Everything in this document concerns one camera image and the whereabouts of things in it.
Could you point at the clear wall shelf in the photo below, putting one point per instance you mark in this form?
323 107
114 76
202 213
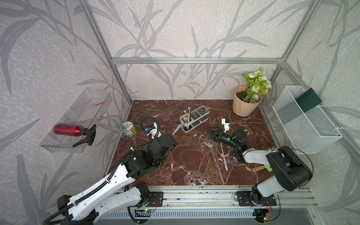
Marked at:
87 110

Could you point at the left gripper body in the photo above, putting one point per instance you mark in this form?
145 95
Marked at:
172 145

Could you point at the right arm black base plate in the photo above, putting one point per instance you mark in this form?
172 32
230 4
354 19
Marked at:
251 198

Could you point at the peach ribbed flower pot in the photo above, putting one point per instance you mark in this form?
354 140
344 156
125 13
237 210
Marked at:
242 108

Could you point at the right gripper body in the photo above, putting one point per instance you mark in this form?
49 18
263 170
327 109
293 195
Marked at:
224 138

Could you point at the red spray bottle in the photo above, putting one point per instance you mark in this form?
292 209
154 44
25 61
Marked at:
76 131

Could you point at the light blue long toothbrush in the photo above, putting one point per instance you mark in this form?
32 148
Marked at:
177 129

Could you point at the dark green card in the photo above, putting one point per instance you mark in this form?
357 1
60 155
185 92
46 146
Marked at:
308 100

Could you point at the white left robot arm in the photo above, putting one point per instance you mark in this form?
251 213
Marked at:
112 192

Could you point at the green white artificial flowers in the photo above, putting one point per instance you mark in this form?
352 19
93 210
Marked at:
258 85

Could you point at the pink toothbrush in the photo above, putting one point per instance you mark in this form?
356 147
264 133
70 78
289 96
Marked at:
188 114

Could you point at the green yellow label jar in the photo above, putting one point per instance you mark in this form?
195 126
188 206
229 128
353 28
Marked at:
129 129

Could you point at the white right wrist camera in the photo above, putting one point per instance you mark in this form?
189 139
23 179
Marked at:
226 124

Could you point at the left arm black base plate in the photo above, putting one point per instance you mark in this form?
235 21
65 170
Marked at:
154 200

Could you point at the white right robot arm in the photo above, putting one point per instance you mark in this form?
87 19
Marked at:
289 171

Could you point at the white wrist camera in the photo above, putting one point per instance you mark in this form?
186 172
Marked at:
152 133
226 124

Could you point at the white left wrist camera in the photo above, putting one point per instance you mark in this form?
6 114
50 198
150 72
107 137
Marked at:
152 133

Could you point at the white wire mesh basket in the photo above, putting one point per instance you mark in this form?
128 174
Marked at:
310 131

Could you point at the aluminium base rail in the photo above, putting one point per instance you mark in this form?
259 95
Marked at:
227 197

